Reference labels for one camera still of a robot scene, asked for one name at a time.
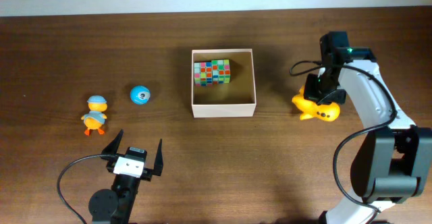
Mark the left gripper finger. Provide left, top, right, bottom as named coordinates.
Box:
left=152, top=139, right=163, bottom=176
left=101, top=130, right=124, bottom=160

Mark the yellow rubber animal toy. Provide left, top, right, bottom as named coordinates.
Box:
left=292, top=86, right=340, bottom=122

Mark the orange duck with blue hat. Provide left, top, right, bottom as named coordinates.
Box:
left=81, top=95, right=107, bottom=136

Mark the colourful puzzle cube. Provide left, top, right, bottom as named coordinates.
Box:
left=211, top=59, right=231, bottom=84
left=193, top=61, right=213, bottom=86

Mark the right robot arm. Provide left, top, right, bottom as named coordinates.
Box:
left=293, top=32, right=431, bottom=223

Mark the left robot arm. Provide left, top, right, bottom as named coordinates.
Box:
left=88, top=130, right=163, bottom=224

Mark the blue one-eyed ball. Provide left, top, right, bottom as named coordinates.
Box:
left=130, top=85, right=151, bottom=105

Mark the beige open cardboard box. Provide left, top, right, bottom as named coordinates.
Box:
left=190, top=49, right=257, bottom=118

